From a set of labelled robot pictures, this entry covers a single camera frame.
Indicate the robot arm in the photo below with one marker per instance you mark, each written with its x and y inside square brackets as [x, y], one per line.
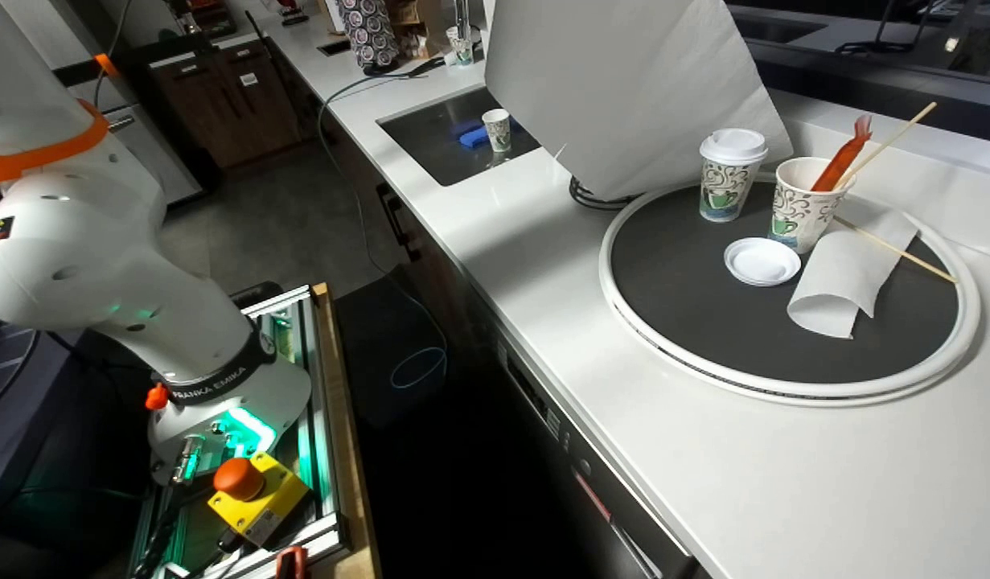
[76, 257]

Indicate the white paper towel roll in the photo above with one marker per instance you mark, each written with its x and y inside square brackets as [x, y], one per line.
[623, 88]

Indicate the blue sponge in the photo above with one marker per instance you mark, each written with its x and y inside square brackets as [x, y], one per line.
[472, 137]

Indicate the sink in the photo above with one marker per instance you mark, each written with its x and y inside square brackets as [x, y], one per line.
[454, 137]

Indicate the small patterned paper cup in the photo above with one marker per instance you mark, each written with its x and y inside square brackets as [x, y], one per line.
[497, 129]
[462, 47]

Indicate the dishwasher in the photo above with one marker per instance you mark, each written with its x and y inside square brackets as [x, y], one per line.
[575, 474]

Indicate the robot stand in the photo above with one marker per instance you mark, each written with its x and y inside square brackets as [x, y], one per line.
[318, 450]

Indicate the lidded patterned paper cup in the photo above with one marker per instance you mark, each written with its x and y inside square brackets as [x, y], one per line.
[728, 181]

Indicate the white plastic cup lid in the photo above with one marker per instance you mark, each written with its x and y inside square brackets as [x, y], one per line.
[762, 261]

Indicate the tap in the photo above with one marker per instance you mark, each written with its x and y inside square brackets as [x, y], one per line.
[462, 16]

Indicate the patterned thermos jug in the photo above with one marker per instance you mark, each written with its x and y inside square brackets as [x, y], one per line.
[370, 32]

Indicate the round black white-rimmed tray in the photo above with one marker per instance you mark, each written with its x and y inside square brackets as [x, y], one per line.
[784, 322]

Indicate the yellow emergency stop button box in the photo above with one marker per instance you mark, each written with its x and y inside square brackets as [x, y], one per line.
[257, 498]

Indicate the open patterned paper cup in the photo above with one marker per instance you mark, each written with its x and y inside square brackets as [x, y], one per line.
[802, 213]

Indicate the brown wooden cabinet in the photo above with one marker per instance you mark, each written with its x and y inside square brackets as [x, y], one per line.
[221, 96]

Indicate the red clamp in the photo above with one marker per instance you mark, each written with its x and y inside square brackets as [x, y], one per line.
[292, 563]

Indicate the folded white paper napkin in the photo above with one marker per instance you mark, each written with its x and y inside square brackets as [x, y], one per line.
[844, 277]

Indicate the orange plastic stirrer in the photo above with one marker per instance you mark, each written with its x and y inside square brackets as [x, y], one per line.
[842, 161]

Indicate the wooden stir stick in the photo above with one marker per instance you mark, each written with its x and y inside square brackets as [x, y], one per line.
[897, 137]
[905, 253]

